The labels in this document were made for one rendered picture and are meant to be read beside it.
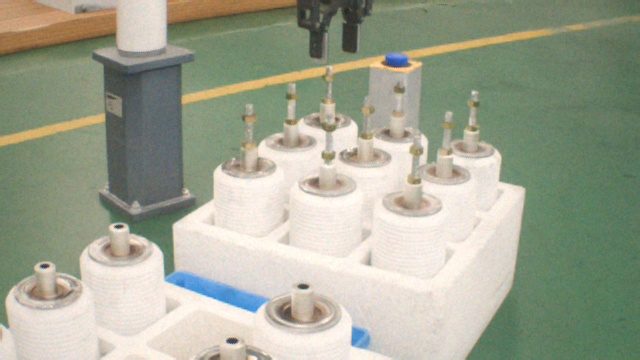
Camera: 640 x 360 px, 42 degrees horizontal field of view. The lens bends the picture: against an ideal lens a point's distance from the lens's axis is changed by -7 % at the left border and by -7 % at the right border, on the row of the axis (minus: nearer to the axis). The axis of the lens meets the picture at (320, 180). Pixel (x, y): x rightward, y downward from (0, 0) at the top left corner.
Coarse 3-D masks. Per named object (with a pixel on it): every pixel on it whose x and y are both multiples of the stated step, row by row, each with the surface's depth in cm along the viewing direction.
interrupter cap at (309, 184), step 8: (304, 176) 118; (312, 176) 118; (336, 176) 119; (344, 176) 119; (304, 184) 116; (312, 184) 116; (336, 184) 117; (344, 184) 116; (352, 184) 116; (304, 192) 114; (312, 192) 113; (320, 192) 113; (328, 192) 113; (336, 192) 114; (344, 192) 113; (352, 192) 114
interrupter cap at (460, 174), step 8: (424, 168) 122; (432, 168) 123; (456, 168) 123; (464, 168) 123; (424, 176) 120; (432, 176) 120; (456, 176) 120; (464, 176) 120; (448, 184) 118; (456, 184) 118
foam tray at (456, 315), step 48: (192, 240) 120; (240, 240) 117; (288, 240) 121; (480, 240) 119; (240, 288) 119; (288, 288) 115; (336, 288) 111; (384, 288) 108; (432, 288) 106; (480, 288) 122; (384, 336) 110; (432, 336) 107
